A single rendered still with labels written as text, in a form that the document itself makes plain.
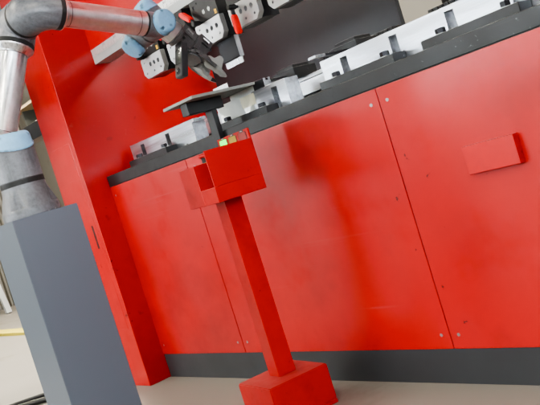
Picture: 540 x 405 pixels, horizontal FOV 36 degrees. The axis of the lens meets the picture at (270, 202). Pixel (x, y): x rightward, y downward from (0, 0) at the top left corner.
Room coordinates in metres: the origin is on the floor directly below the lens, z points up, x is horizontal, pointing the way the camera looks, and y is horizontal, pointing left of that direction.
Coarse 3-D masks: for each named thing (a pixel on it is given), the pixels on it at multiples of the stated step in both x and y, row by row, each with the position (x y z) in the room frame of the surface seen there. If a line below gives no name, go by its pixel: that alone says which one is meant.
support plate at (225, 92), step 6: (240, 84) 2.73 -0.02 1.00; (246, 84) 2.75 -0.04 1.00; (252, 84) 2.76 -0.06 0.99; (216, 90) 2.67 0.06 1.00; (222, 90) 2.68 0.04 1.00; (228, 90) 2.70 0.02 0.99; (234, 90) 2.75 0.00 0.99; (240, 90) 2.81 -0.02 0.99; (192, 96) 2.61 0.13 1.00; (198, 96) 2.62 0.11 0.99; (204, 96) 2.66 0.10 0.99; (210, 96) 2.71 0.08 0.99; (222, 96) 2.83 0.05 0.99; (180, 102) 2.66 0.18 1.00; (186, 102) 2.66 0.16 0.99; (168, 108) 2.72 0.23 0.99; (174, 108) 2.75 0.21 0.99
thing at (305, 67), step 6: (288, 66) 2.94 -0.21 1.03; (294, 66) 2.93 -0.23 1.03; (300, 66) 2.93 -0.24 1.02; (306, 66) 2.95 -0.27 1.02; (312, 66) 2.96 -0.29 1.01; (276, 72) 2.99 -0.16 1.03; (282, 72) 2.96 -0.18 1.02; (288, 72) 2.93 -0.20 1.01; (294, 72) 2.91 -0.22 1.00; (300, 72) 2.92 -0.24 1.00; (306, 72) 2.94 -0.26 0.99; (312, 72) 2.96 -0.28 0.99; (276, 78) 2.91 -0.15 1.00; (282, 78) 2.93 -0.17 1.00
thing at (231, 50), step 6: (234, 36) 2.81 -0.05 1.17; (222, 42) 2.86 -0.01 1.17; (228, 42) 2.83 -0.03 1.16; (234, 42) 2.81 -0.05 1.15; (222, 48) 2.87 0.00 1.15; (228, 48) 2.84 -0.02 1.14; (234, 48) 2.82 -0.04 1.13; (240, 48) 2.81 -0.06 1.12; (222, 54) 2.88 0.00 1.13; (228, 54) 2.85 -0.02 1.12; (234, 54) 2.83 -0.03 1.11; (240, 54) 2.81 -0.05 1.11; (228, 60) 2.86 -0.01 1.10; (234, 60) 2.85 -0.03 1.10; (240, 60) 2.82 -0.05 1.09; (228, 66) 2.88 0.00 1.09; (234, 66) 2.86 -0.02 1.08
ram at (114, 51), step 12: (84, 0) 3.43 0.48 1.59; (96, 0) 3.36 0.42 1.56; (108, 0) 3.29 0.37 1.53; (120, 0) 3.23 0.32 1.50; (132, 0) 3.17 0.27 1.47; (156, 0) 3.05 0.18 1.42; (180, 0) 2.93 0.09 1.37; (192, 0) 2.88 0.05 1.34; (96, 36) 3.43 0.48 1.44; (108, 36) 3.36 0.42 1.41; (108, 48) 3.38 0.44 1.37; (120, 48) 3.32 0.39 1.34; (96, 60) 3.47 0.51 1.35; (108, 60) 3.49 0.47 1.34
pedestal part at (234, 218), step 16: (224, 208) 2.39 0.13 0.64; (240, 208) 2.40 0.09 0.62; (224, 224) 2.42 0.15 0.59; (240, 224) 2.40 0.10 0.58; (240, 240) 2.39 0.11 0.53; (240, 256) 2.39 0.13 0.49; (256, 256) 2.40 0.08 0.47; (240, 272) 2.41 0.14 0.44; (256, 272) 2.40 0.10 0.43; (256, 288) 2.39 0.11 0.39; (256, 304) 2.38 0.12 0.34; (272, 304) 2.41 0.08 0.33; (256, 320) 2.41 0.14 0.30; (272, 320) 2.40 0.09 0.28; (272, 336) 2.39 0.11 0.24; (272, 352) 2.38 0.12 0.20; (288, 352) 2.41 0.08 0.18; (272, 368) 2.40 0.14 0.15; (288, 368) 2.40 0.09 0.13
